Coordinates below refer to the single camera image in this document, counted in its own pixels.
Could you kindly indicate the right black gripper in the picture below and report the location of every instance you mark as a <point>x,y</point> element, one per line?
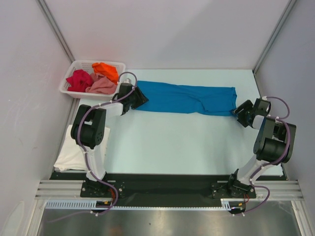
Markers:
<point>247,104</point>

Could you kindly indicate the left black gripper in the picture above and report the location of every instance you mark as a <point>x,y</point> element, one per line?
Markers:
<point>141,98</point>

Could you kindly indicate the blue t-shirt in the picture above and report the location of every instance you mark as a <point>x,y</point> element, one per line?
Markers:
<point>170,98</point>

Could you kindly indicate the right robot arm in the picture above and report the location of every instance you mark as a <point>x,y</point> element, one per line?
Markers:
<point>273,145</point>

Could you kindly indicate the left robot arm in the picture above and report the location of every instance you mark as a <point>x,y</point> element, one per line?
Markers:
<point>88,131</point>

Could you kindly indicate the orange crumpled t-shirt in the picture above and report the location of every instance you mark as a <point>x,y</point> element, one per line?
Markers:
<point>103,69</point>

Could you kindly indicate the pink crumpled t-shirt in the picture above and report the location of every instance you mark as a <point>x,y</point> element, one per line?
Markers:
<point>101,85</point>

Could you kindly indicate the magenta crumpled t-shirt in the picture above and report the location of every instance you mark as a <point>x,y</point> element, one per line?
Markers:
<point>79,81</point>

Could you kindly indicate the white plastic basket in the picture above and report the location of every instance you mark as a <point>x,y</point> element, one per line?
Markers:
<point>86,65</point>

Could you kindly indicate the white folded t-shirt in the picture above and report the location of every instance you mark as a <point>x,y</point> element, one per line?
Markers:
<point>70,156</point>

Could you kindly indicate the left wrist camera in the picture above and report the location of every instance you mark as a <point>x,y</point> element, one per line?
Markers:
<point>127,81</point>

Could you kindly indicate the aluminium frame rail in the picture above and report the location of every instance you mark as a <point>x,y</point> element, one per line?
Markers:
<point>71,189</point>

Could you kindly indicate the white slotted cable duct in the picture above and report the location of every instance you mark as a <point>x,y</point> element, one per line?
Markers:
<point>100,205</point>

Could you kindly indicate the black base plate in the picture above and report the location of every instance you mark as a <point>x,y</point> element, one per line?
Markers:
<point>170,190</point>

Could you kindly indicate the right corner aluminium post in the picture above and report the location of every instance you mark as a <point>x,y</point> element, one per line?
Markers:
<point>275,33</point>

